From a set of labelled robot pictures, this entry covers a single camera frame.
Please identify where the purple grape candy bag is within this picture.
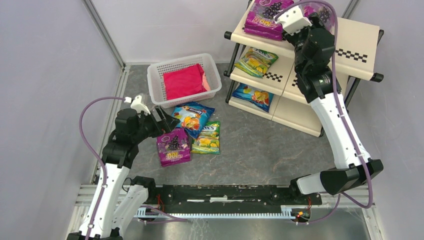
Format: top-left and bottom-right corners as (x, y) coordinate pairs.
(243, 0), (294, 41)
(302, 2), (335, 28)
(156, 127), (191, 167)

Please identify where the blue Slendy bag front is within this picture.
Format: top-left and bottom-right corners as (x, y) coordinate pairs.
(231, 83), (274, 113)

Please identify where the blue slendy bag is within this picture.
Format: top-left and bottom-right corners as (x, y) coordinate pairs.
(171, 101), (215, 139)
(231, 83), (274, 113)

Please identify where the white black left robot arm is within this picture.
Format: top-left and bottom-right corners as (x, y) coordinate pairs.
(67, 106), (180, 240)

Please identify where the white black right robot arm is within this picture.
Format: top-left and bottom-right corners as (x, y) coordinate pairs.
(283, 13), (384, 196)

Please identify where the green Fox's candy bag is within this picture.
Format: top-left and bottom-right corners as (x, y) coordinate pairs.
(190, 121), (221, 155)

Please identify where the green candy bag on shelf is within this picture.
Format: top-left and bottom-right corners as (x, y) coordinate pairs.
(234, 47), (279, 78)

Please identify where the cream three-tier shelf rack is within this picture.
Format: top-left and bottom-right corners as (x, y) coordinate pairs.
(224, 6), (384, 137)

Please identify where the blue Slendy bag near basket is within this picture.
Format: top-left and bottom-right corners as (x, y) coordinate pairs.
(171, 101), (215, 139)

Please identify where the pink folded cloth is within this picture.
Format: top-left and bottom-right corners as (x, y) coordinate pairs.
(163, 63), (211, 100)

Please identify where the white plastic basket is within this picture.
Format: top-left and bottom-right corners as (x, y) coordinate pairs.
(147, 53), (222, 108)

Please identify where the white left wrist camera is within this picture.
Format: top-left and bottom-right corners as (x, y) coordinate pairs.
(124, 93), (151, 116)

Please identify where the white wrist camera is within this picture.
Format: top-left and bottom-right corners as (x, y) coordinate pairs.
(124, 93), (151, 116)
(274, 5), (312, 36)

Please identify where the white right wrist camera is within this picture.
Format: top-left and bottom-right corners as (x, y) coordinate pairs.
(274, 5), (312, 36)

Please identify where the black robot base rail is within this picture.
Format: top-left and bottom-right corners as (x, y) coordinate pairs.
(125, 174), (323, 215)

